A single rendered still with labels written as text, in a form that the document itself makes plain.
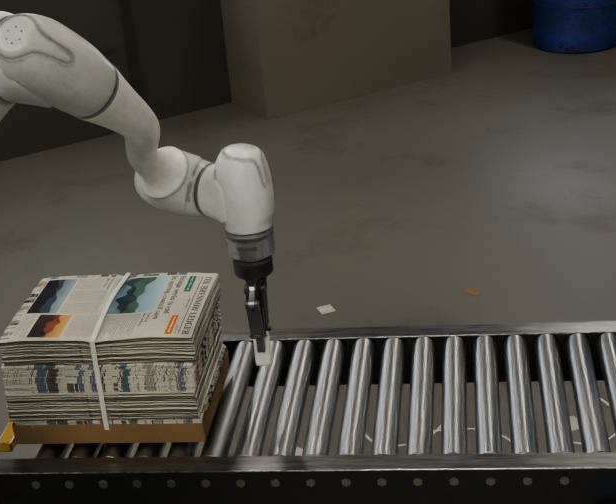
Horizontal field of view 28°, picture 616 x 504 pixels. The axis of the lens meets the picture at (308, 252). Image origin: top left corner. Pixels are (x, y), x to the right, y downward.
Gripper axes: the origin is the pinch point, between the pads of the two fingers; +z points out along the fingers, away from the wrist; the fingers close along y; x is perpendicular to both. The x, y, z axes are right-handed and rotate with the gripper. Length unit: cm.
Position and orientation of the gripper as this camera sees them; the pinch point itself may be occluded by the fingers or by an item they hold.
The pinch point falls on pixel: (262, 348)
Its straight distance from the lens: 245.0
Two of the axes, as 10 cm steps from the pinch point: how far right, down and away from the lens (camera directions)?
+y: -1.1, 4.2, -9.0
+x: 9.9, -0.3, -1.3
